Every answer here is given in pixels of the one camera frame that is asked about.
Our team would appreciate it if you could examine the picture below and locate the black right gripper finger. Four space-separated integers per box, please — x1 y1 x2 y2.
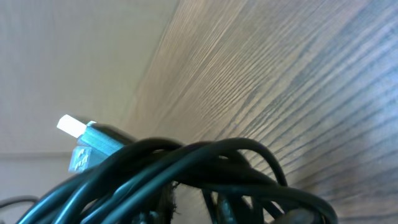
136 182 180 224

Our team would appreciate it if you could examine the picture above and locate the black cable bundle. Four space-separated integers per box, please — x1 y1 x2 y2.
15 114 339 224

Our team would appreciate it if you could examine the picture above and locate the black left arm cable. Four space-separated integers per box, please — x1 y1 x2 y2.
0 195 40 209

